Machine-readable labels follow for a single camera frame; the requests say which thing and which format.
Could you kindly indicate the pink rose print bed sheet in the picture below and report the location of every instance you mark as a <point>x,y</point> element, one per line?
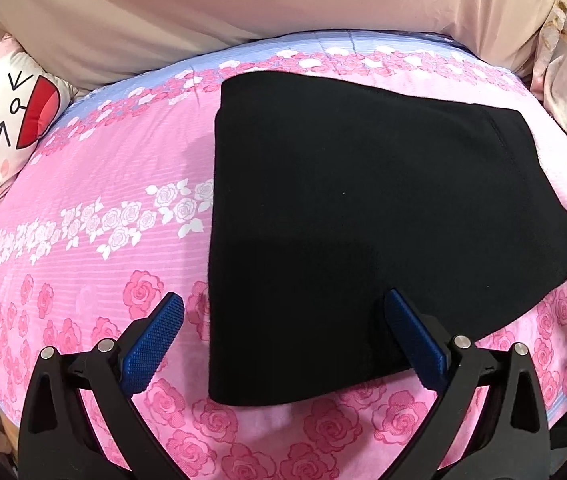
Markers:
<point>113,240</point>

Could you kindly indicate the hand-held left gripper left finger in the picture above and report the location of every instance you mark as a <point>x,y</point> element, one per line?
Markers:
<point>156,332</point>

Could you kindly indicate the black pants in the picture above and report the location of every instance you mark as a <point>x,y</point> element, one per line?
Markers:
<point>363,225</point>

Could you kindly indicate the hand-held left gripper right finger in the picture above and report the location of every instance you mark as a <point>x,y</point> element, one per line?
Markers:
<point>413,332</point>

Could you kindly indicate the cat face pillow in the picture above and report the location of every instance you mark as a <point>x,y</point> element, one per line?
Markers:
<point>8,120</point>

